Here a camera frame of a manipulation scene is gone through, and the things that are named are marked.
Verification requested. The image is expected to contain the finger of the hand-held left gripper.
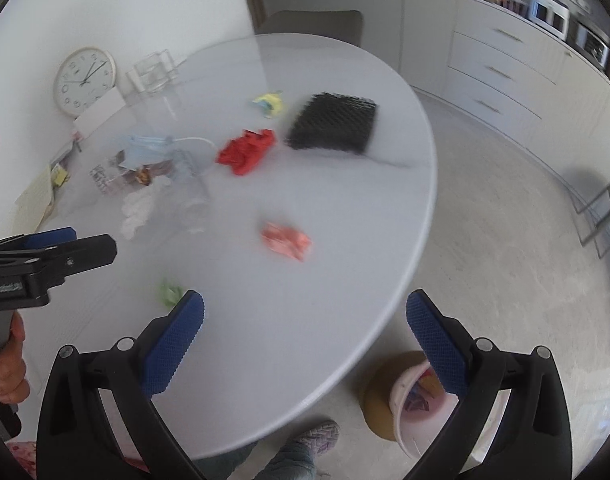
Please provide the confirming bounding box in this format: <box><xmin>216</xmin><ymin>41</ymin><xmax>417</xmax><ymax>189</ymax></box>
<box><xmin>0</xmin><ymin>227</ymin><xmax>79</xmax><ymax>262</ymax></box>
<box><xmin>35</xmin><ymin>234</ymin><xmax>118</xmax><ymax>291</ymax></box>

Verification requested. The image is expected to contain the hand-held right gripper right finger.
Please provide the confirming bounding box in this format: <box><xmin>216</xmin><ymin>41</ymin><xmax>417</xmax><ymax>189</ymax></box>
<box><xmin>405</xmin><ymin>289</ymin><xmax>573</xmax><ymax>480</ymax></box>

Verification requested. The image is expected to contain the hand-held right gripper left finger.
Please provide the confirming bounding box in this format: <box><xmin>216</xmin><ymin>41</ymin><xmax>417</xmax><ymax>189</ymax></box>
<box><xmin>36</xmin><ymin>290</ymin><xmax>206</xmax><ymax>480</ymax></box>

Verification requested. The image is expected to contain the green paper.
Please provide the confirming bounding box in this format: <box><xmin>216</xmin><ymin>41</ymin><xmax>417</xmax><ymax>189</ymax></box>
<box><xmin>158</xmin><ymin>280</ymin><xmax>186</xmax><ymax>309</ymax></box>

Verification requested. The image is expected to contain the pink plastic bucket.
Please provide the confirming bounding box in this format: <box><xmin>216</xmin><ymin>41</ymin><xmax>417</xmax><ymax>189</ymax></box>
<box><xmin>388</xmin><ymin>360</ymin><xmax>488</xmax><ymax>461</ymax></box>

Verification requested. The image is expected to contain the pink paper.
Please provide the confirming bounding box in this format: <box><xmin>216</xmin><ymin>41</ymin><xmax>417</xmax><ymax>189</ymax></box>
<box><xmin>261</xmin><ymin>221</ymin><xmax>313</xmax><ymax>262</ymax></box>

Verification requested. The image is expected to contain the red paper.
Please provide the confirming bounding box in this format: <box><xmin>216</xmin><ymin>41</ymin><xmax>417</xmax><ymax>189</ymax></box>
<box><xmin>216</xmin><ymin>129</ymin><xmax>277</xmax><ymax>177</ymax></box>

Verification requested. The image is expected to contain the yellow paper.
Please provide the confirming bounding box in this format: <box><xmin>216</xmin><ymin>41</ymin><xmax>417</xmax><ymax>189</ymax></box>
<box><xmin>251</xmin><ymin>91</ymin><xmax>285</xmax><ymax>119</ymax></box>

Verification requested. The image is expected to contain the black foam net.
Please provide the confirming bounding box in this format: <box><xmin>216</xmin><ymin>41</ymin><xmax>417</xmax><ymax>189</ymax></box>
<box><xmin>285</xmin><ymin>92</ymin><xmax>379</xmax><ymax>156</ymax></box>

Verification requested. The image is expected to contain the person's left hand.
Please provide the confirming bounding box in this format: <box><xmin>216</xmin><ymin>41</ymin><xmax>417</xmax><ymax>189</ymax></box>
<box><xmin>0</xmin><ymin>311</ymin><xmax>30</xmax><ymax>404</ymax></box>

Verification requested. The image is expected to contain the pale yellow notepad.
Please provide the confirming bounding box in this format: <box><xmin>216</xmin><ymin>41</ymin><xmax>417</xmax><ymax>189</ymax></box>
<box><xmin>14</xmin><ymin>165</ymin><xmax>56</xmax><ymax>235</ymax></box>

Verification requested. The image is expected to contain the white crumpled tissue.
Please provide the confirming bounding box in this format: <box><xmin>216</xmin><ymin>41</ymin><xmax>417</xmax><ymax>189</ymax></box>
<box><xmin>120</xmin><ymin>185</ymin><xmax>159</xmax><ymax>239</ymax></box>

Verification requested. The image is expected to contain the brown round mat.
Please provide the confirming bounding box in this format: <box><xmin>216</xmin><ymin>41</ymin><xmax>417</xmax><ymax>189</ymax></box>
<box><xmin>363</xmin><ymin>351</ymin><xmax>436</xmax><ymax>442</ymax></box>

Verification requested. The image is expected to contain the brown candy wrapper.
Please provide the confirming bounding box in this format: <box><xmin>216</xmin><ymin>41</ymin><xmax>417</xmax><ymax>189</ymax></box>
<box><xmin>129</xmin><ymin>160</ymin><xmax>175</xmax><ymax>185</ymax></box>

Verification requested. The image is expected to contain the clear plastic bag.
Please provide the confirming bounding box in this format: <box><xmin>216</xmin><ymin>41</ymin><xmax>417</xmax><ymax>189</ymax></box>
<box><xmin>89</xmin><ymin>147</ymin><xmax>212</xmax><ymax>235</ymax></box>

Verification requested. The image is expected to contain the blue face mask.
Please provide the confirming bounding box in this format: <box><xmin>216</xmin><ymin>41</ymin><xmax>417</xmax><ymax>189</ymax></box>
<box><xmin>119</xmin><ymin>134</ymin><xmax>219</xmax><ymax>172</ymax></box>

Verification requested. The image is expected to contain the white card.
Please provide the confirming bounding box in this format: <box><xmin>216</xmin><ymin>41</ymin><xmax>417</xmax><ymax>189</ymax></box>
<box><xmin>73</xmin><ymin>89</ymin><xmax>126</xmax><ymax>137</ymax></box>

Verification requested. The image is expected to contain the person's grey shoe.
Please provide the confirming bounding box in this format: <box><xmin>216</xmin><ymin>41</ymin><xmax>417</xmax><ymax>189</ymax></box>
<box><xmin>291</xmin><ymin>420</ymin><xmax>340</xmax><ymax>455</ymax></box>

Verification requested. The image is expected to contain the person's leg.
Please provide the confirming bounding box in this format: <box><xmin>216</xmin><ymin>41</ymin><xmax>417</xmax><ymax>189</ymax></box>
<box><xmin>199</xmin><ymin>439</ymin><xmax>317</xmax><ymax>480</ymax></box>

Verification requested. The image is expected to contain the clear acrylic holder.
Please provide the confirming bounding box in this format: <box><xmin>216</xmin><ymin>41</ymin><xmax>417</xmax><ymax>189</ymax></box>
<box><xmin>126</xmin><ymin>49</ymin><xmax>179</xmax><ymax>94</ymax></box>

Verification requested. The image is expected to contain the white drawer cabinet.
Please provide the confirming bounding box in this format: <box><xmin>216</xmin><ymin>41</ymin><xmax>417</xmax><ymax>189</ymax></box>
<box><xmin>446</xmin><ymin>0</ymin><xmax>570</xmax><ymax>135</ymax></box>

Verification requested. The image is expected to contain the grey chair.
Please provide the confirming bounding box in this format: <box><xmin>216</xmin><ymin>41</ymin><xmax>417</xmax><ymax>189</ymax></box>
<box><xmin>255</xmin><ymin>9</ymin><xmax>364</xmax><ymax>48</ymax></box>

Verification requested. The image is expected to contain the silver oven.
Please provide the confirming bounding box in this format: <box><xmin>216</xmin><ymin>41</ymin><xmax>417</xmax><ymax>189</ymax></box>
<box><xmin>569</xmin><ymin>19</ymin><xmax>610</xmax><ymax>72</ymax></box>

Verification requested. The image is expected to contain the white microwave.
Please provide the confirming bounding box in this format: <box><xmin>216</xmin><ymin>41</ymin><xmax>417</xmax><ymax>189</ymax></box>
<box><xmin>528</xmin><ymin>0</ymin><xmax>571</xmax><ymax>39</ymax></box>

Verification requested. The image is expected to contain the row of jars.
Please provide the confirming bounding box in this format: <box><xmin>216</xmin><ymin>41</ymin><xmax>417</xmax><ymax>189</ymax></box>
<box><xmin>486</xmin><ymin>0</ymin><xmax>529</xmax><ymax>15</ymax></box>

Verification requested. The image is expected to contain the white wall clock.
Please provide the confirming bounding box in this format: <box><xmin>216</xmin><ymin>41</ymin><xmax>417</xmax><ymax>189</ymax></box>
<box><xmin>53</xmin><ymin>47</ymin><xmax>118</xmax><ymax>119</ymax></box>

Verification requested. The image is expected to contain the metal frame stool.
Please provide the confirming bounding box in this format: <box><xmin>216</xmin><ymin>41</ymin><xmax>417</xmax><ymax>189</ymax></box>
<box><xmin>566</xmin><ymin>181</ymin><xmax>610</xmax><ymax>262</ymax></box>

